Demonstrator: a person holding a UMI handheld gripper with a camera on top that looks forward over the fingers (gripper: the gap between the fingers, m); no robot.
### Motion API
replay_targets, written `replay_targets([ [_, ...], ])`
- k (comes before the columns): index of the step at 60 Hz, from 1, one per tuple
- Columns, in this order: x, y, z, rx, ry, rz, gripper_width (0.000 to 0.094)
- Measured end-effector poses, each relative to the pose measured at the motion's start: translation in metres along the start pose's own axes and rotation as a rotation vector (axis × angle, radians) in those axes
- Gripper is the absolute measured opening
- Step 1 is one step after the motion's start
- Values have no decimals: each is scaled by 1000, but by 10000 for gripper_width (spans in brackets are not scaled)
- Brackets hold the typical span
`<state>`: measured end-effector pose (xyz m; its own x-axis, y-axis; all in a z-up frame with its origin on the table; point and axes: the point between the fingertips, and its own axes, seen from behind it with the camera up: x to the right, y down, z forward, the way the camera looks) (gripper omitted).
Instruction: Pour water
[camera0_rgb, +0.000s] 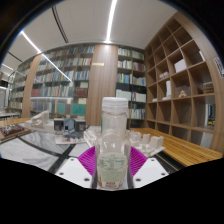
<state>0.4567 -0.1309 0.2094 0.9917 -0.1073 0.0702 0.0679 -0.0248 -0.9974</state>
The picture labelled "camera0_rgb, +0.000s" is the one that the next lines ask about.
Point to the brown model on wooden board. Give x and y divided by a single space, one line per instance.
11 130

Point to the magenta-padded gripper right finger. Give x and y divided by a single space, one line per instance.
150 170

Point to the narrow bookshelf full of books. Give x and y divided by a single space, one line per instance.
130 83

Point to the black linear ceiling slot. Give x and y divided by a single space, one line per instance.
59 23

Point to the linear ceiling light strip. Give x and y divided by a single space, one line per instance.
111 20

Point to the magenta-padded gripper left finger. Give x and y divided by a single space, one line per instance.
74 170

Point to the dark grey architectural building model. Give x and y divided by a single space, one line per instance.
70 128

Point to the wooden slatted bench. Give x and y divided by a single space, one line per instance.
180 146

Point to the wide bookshelf full of books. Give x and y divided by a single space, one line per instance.
63 83

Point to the wall poster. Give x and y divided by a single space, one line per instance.
219 66

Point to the wooden cubby shelf unit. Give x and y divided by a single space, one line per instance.
180 93

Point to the white city block model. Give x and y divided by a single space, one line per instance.
146 141

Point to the white architectural building model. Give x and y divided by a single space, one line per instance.
40 121

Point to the small gold wall sign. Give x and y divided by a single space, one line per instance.
98 64

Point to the clear plastic bottle white cap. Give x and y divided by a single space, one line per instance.
112 146

